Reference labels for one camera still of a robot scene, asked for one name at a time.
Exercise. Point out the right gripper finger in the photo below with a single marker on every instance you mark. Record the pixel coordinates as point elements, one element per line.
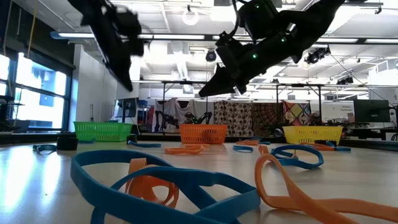
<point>211,77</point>
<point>220,84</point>

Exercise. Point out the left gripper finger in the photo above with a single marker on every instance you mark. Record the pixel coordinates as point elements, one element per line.
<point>129,67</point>
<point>119,68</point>

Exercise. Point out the orange rubber band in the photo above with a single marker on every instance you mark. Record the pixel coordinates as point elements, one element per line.
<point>192,145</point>
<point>263,150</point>
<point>314,147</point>
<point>183,151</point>
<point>280,186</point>
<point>247,143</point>
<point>140,186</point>

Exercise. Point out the yellow plastic basket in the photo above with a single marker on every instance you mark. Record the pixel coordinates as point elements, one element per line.
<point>311,134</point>

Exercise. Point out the black background robot arm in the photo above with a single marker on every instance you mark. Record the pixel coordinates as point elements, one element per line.
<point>199,119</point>
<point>164,119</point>

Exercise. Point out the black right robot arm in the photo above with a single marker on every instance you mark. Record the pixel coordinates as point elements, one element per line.
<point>311,18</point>

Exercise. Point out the black rubber band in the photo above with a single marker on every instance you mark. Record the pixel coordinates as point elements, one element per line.
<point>66,144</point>

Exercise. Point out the brown dotted hanging cloth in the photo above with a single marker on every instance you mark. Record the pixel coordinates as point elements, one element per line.
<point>233,116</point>

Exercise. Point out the monitor on stand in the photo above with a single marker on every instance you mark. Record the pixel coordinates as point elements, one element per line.
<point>127,107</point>

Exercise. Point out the white hanging cloth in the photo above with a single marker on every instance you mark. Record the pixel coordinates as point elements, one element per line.
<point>183,107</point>

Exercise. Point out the black ceiling spotlight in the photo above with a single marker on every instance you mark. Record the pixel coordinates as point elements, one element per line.
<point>315,56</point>
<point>345,81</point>

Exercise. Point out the orange plastic basket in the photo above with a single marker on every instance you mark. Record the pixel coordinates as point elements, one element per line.
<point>199,132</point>

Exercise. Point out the dark orange patterned cloth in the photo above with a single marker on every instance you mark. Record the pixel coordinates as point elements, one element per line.
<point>267,116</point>

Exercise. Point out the colourful quilt cloth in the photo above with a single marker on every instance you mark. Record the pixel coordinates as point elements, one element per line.
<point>297,112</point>

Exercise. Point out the green plastic basket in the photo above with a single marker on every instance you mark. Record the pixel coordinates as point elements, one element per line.
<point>102,132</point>

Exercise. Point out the large window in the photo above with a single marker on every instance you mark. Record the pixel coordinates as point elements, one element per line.
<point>37,102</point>

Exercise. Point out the black background monitor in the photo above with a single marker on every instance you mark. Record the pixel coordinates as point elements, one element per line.
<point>371,110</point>

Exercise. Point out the black background desk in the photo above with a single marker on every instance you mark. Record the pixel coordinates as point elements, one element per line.
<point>367,132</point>

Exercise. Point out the round black ceiling camera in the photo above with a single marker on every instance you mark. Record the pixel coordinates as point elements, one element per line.
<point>211,56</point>

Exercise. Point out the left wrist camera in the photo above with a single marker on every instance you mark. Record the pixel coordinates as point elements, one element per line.
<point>133,34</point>

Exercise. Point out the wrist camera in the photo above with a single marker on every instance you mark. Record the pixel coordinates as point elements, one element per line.
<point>133,34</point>
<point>227,53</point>

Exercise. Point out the black metal frame stand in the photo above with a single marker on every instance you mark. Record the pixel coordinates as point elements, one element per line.
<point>298,85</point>
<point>185,82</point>

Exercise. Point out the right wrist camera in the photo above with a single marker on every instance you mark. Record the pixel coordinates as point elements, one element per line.
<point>227,53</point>

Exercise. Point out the black overhead frame beam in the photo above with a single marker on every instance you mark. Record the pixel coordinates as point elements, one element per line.
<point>209,37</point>

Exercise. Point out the black aluminium table frame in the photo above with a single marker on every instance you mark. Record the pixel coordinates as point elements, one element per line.
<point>155,137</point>

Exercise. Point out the silver ventilation duct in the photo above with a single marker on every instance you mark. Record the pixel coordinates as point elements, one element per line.
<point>335,28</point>

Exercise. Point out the white wall sign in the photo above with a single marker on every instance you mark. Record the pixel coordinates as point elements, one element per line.
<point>339,109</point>

